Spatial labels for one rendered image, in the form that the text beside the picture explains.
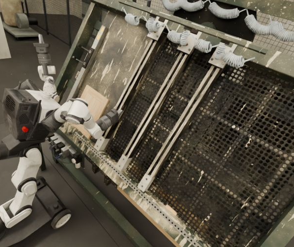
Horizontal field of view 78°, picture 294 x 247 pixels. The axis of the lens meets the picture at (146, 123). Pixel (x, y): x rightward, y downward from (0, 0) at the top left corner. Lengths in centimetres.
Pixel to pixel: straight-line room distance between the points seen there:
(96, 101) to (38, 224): 127
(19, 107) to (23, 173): 64
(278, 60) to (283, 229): 91
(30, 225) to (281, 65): 230
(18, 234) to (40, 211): 23
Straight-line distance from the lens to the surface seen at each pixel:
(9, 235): 221
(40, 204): 227
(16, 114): 134
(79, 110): 102
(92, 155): 169
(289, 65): 127
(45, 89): 140
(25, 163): 173
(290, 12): 174
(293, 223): 134
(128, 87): 149
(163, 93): 133
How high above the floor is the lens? 212
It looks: 38 degrees down
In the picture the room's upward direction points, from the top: 14 degrees clockwise
